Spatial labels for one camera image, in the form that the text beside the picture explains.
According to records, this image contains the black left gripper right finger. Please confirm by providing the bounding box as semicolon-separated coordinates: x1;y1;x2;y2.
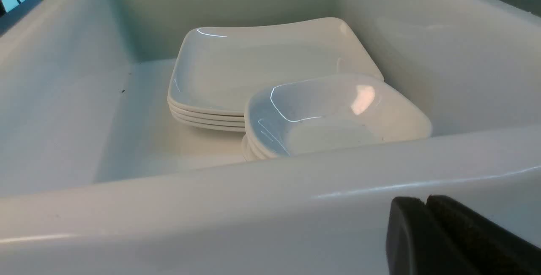
426;195;541;275

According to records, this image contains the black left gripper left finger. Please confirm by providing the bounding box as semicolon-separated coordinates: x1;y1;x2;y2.
386;196;478;275

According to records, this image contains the stack of white small bowls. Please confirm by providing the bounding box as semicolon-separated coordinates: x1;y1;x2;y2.
245;74;433;158

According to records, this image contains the stack of white square plates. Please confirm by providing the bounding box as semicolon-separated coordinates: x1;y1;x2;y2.
167;17;384;132

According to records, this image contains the large white plastic bin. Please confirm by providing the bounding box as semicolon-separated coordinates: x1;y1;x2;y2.
1;0;540;275

